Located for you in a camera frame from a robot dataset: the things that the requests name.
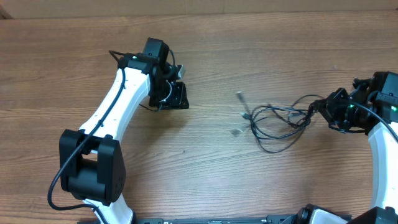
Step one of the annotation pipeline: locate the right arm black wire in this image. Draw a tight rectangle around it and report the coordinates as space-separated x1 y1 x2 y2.
328 101 398 144

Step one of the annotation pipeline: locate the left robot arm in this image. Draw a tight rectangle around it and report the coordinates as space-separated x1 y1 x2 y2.
47 38 189 223

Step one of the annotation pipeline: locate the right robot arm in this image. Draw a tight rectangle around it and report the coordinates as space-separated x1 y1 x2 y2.
308 72 397 224

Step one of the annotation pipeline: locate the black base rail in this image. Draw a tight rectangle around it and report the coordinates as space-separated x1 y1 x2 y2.
132 215 296 224

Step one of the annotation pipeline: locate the black cable with USB plugs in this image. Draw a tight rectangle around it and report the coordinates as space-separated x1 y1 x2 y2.
236 90 315 154

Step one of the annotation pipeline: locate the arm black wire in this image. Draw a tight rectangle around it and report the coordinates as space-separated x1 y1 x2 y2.
47 49 128 224
328 101 398 144

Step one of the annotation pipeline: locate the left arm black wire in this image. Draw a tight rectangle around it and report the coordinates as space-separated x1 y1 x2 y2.
47 49 128 224

